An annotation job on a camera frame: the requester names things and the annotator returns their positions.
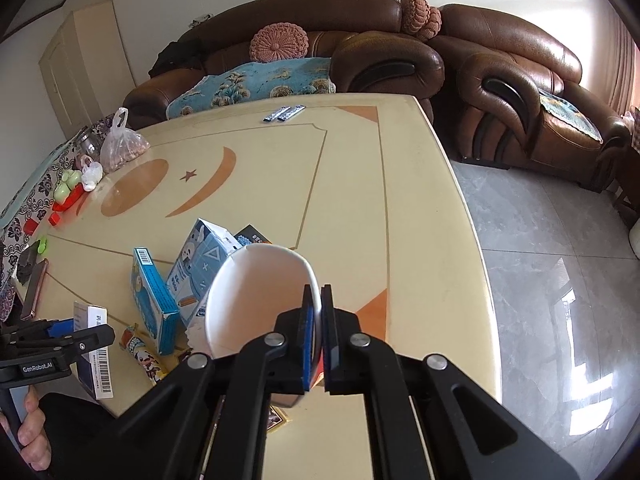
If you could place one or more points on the smartphone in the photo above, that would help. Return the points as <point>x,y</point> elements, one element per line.
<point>30,302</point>

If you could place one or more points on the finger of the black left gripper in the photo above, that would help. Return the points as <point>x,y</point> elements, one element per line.
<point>41,342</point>

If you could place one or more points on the black orange small box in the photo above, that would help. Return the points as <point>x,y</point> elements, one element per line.
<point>250,235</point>

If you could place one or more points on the red tray with green apples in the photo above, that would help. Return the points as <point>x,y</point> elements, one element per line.
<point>66,194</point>

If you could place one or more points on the playing card box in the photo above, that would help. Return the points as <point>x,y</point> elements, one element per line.
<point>276,418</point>

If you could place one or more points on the blue cartoon milk carton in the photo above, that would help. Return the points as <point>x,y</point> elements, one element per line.
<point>201,256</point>

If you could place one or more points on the white blue medicine box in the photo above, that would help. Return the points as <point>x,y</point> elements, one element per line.
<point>93,369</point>

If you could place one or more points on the pink round cushion on armrest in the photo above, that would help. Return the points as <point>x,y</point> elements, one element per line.
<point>420,20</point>

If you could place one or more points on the beige coffee table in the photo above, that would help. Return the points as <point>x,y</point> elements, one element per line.
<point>358,185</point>

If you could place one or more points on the glass jar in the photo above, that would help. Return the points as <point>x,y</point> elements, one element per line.
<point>90,141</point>

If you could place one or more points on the two small battery packs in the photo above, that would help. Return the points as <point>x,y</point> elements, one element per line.
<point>284,114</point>

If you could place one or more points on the brown leather long sofa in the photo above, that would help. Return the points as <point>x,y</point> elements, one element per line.
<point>371,45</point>

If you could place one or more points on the small white plastic bag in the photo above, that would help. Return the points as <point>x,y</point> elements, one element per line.
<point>91,175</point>

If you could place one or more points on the beige wardrobe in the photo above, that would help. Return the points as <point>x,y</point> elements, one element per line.
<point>85,69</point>

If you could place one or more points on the brown leather armchair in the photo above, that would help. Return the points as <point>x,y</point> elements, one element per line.
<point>488,110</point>

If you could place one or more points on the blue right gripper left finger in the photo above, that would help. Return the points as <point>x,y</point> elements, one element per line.
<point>306,336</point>

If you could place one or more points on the blue floral sofa blanket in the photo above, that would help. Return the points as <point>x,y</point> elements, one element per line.
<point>255,81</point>

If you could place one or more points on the red paper cup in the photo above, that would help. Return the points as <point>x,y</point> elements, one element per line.
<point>253,286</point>

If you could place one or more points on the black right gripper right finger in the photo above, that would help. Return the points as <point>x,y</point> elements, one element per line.
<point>330,340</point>

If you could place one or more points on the yellow snack wrapper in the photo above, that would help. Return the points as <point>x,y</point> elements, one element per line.
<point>136,347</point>

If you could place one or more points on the blue bear medicine box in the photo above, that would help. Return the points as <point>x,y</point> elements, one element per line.
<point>159,312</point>

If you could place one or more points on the person left hand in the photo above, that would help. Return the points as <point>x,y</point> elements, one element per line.
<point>36,451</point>

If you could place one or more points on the plastic bag of nuts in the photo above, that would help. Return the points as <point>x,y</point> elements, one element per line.
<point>122,144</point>

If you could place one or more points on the blue armchair seat cloth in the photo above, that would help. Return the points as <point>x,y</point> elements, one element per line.
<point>569,114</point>

